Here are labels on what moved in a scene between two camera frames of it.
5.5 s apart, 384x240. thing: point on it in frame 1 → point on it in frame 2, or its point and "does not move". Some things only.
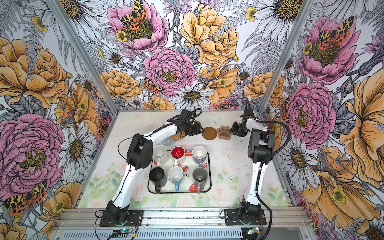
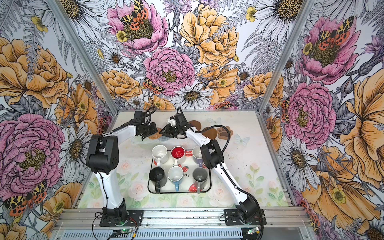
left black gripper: x=196 y=130 → x=153 y=130
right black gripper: x=234 y=129 → x=168 y=130
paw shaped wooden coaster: x=223 y=133 does not move
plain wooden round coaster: x=210 y=133 does not move
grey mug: x=200 y=177 does not move
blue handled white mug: x=175 y=175 does not move
